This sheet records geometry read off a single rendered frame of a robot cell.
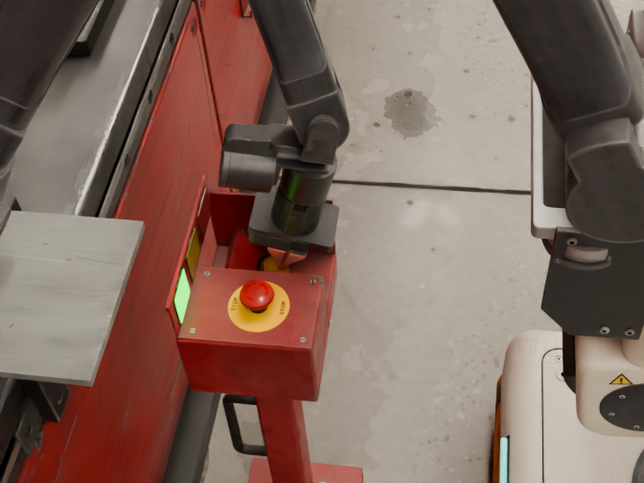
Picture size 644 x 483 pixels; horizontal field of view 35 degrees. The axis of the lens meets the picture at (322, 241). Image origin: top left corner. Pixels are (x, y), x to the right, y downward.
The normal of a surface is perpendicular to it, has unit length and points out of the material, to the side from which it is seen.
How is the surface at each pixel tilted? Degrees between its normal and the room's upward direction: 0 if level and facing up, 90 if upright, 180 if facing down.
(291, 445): 90
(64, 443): 90
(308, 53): 65
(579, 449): 0
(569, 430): 0
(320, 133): 74
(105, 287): 0
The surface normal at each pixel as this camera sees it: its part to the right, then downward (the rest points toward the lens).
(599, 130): -0.41, -0.60
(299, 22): 0.13, 0.55
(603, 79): -0.18, 0.66
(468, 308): -0.05, -0.62
